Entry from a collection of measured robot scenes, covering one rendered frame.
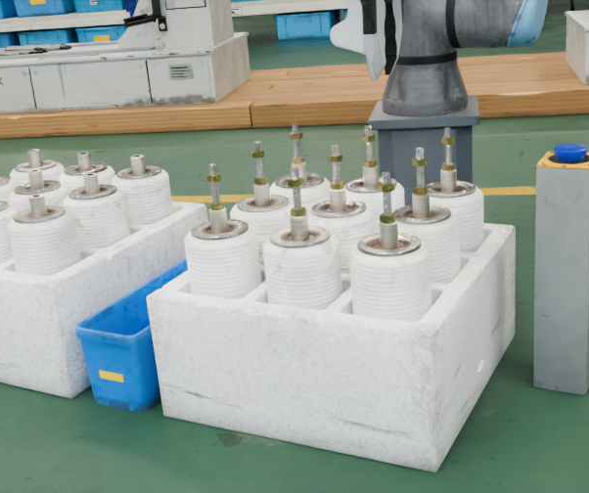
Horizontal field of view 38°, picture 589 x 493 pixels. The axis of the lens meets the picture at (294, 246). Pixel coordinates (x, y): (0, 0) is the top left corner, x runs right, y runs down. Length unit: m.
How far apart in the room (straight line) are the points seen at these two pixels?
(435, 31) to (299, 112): 1.53
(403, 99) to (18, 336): 0.74
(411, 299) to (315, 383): 0.16
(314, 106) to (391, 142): 1.47
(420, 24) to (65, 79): 2.00
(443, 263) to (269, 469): 0.34
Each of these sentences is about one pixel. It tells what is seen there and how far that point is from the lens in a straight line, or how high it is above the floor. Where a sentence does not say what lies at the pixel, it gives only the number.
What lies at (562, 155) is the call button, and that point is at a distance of 1.13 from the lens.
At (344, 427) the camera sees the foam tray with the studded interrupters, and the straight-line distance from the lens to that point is 1.07.
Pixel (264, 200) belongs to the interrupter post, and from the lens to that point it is 1.22.
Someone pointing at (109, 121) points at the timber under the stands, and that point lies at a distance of 3.18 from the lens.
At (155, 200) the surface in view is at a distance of 1.45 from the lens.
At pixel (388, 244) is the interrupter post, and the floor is 0.26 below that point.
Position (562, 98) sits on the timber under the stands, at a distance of 2.94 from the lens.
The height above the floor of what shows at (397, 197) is 0.24.
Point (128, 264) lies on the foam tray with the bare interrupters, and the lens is 1.36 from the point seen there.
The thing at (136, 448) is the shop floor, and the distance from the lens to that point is 1.16.
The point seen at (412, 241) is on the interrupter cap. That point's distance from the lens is 1.03.
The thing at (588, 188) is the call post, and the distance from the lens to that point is 1.11.
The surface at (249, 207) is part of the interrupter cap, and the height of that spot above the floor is 0.25.
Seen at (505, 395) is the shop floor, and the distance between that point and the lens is 1.22.
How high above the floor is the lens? 0.60
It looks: 19 degrees down
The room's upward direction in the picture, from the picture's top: 5 degrees counter-clockwise
